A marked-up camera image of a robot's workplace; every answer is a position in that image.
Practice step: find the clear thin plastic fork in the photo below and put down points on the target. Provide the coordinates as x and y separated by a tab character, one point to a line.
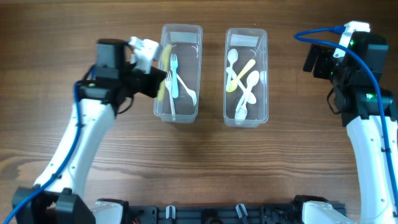
190	92

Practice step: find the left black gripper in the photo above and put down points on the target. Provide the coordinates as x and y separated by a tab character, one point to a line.
152	79

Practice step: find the white plastic fork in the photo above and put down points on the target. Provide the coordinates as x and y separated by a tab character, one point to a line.
174	66

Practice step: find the right clear plastic container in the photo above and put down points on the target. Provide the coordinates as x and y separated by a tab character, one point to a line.
250	44

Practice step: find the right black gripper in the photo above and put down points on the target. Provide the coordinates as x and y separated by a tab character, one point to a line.
325	56

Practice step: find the bent white fork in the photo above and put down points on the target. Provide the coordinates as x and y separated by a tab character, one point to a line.
168	85

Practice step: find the left clear plastic container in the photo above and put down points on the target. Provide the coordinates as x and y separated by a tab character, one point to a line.
186	41

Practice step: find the yellow plastic spoon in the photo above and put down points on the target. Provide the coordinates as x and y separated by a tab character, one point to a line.
236	82

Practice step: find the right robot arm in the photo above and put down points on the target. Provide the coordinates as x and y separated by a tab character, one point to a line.
369	114

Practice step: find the white plastic spoon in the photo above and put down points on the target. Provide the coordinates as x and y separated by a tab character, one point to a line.
252	99
232	58

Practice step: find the beige plastic fork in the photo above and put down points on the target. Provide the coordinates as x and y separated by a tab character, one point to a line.
165	59

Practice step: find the clear plastic container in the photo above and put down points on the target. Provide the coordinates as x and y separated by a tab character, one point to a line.
250	44
186	41

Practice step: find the white spoon with long handle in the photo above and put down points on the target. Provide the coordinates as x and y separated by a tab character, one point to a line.
251	81

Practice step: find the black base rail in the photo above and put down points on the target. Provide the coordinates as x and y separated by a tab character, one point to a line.
281	213

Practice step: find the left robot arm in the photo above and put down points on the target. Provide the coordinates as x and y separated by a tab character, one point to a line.
122	69

